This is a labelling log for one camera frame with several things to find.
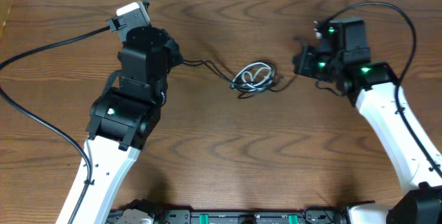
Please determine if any white usb cable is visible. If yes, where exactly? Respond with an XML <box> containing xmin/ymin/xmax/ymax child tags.
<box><xmin>231</xmin><ymin>62</ymin><xmax>276</xmax><ymax>92</ymax></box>

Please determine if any black thin usb cable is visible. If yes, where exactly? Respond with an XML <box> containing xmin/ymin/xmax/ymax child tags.
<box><xmin>182</xmin><ymin>59</ymin><xmax>277</xmax><ymax>100</ymax></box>

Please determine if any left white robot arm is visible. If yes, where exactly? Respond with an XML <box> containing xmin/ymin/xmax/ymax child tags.
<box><xmin>57</xmin><ymin>27</ymin><xmax>183</xmax><ymax>223</ymax></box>

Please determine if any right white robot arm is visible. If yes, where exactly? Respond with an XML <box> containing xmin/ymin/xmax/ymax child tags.
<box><xmin>293</xmin><ymin>17</ymin><xmax>441</xmax><ymax>223</ymax></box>

